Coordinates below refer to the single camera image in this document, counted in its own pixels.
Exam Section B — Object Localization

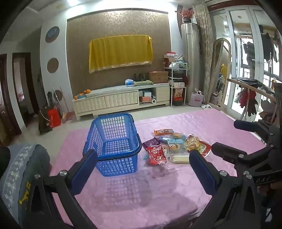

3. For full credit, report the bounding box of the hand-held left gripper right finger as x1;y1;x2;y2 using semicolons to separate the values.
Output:
189;150;265;229

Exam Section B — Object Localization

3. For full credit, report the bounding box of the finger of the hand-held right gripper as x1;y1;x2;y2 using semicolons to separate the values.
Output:
234;120;278;141
211;142;274;164

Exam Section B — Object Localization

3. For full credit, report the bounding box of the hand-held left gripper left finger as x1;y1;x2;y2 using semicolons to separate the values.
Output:
24;149;98;229

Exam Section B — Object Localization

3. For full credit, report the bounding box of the red-edged snack packet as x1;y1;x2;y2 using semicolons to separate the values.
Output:
194;141;212;157

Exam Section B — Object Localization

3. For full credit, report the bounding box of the clear cracker packet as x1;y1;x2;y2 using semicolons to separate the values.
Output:
171;154;190;164

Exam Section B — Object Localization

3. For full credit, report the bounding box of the yellow snack pouch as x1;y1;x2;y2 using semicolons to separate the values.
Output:
185;135;201;151

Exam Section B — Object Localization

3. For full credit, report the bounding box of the pale blue cake packet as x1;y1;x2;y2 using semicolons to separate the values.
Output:
167;140;186;154

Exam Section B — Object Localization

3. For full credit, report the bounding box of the blue plastic basket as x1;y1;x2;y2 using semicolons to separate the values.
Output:
83;113;142;177

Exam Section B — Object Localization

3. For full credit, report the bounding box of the red snack packet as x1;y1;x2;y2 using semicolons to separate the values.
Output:
146;145;168;165

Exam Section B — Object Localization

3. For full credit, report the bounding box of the red hanging garment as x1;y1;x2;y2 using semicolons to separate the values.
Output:
237;89;257;117

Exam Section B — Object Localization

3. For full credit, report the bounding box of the pink quilted blanket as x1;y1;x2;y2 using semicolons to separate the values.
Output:
50;109;267;229

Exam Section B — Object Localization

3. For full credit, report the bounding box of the wooden drying rack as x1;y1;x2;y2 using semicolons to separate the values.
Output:
227;78;282;124

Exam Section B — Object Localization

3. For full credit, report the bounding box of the pink tote bag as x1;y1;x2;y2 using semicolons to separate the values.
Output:
190;88;204;107

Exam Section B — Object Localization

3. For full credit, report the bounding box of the orange snack packet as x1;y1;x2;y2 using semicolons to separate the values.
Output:
154;129;174;136

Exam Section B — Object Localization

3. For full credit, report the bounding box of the purple snack packet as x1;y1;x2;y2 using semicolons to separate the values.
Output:
142;138;161;150

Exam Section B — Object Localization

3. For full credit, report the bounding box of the arched standing mirror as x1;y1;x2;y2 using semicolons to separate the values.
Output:
209;38;232;107

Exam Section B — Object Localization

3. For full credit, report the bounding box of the broom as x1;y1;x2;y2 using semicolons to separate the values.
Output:
59;87;73;123

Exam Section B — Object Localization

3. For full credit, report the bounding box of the red bag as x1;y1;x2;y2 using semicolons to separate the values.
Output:
47;108;62;128

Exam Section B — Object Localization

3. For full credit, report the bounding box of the black bag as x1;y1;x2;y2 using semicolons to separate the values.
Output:
38;106;53;135

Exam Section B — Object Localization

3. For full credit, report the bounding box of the grey lace-trimmed cushion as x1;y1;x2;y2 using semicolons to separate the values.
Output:
0;144;51;229

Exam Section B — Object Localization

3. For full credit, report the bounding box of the glass sliding door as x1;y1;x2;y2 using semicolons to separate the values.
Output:
209;4;282;120

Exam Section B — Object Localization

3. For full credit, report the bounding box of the white metal shelf rack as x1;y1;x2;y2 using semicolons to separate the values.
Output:
168;62;188;106

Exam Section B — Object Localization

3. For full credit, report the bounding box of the cream tv cabinet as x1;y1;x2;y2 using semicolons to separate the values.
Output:
72;83;170;121

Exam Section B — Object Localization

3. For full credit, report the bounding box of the patterned beige curtain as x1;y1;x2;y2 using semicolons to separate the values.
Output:
193;3;213;104

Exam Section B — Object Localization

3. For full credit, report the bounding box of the silver standing air conditioner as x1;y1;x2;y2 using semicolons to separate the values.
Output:
181;22;203;104

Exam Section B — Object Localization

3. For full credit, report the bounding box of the brown cardboard box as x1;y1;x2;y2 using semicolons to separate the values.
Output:
148;71;169;84

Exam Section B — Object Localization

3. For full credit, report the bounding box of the stack of boxes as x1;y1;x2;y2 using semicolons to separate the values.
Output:
163;52;178;63

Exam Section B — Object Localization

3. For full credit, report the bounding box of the yellow cloth cover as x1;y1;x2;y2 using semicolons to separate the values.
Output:
88;34;153;74

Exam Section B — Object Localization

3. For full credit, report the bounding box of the vase with red flowers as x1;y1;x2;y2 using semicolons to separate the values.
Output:
179;8;195;23

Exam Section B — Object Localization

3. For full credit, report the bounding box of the dark wooden door frame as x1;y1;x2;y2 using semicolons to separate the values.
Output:
0;53;38;143

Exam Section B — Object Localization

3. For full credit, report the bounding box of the brown round wall plaque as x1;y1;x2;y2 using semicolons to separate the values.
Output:
47;58;59;74

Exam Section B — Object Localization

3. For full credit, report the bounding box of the blue round wall plaque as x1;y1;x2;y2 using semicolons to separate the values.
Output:
45;26;60;43

